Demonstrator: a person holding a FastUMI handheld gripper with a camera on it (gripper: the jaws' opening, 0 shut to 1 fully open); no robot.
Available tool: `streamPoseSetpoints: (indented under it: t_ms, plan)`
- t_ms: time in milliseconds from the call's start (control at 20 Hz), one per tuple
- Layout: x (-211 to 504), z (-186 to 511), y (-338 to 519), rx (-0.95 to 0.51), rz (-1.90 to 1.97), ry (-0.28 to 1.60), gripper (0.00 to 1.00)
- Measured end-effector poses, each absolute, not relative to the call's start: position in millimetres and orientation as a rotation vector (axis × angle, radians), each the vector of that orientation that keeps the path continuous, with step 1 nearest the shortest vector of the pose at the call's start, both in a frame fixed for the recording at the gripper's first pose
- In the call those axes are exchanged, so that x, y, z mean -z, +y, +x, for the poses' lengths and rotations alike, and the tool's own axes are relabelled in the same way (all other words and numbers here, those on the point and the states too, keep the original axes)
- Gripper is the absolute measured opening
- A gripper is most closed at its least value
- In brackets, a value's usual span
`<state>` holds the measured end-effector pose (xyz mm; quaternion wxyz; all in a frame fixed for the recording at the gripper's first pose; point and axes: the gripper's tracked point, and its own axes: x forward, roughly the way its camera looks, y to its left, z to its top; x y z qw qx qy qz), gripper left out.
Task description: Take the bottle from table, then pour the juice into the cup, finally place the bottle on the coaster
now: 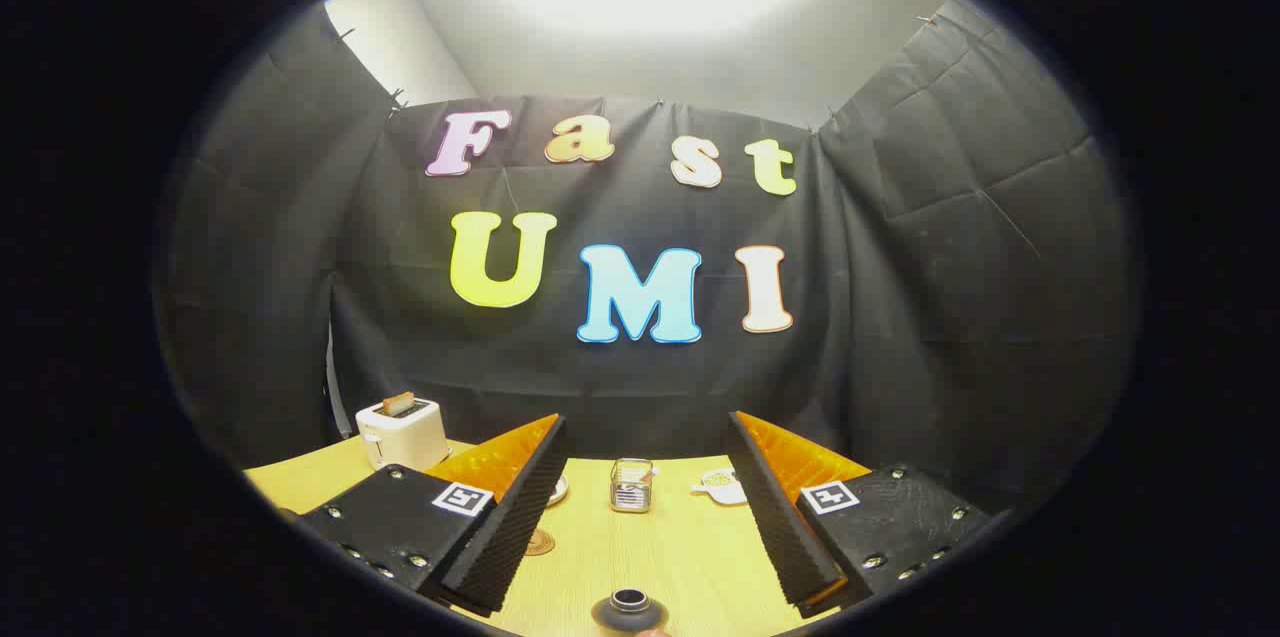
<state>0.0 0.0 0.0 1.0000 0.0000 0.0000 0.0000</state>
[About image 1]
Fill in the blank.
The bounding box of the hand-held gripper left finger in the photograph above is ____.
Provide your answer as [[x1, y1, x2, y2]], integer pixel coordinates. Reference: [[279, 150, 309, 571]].
[[298, 413, 569, 616]]

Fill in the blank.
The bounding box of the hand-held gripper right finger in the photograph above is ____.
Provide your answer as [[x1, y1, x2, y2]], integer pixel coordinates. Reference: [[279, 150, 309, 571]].
[[724, 410, 993, 618]]

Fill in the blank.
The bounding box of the silver bottle with green label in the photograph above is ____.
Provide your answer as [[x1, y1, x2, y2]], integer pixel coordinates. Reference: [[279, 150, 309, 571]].
[[590, 587, 669, 633]]

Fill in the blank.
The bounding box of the white condiment tray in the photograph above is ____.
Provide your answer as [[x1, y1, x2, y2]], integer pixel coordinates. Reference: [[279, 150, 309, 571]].
[[690, 468, 749, 506]]

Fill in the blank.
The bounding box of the round wooden table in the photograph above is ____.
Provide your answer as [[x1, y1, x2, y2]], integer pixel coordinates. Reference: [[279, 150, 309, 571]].
[[243, 434, 871, 637]]

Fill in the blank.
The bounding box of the cream toaster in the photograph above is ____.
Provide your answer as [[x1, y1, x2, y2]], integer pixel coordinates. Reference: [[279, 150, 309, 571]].
[[355, 397, 452, 473]]

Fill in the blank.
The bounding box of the metal wire basket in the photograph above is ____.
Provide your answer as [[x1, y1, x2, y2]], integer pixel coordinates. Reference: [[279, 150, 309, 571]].
[[609, 458, 656, 514]]

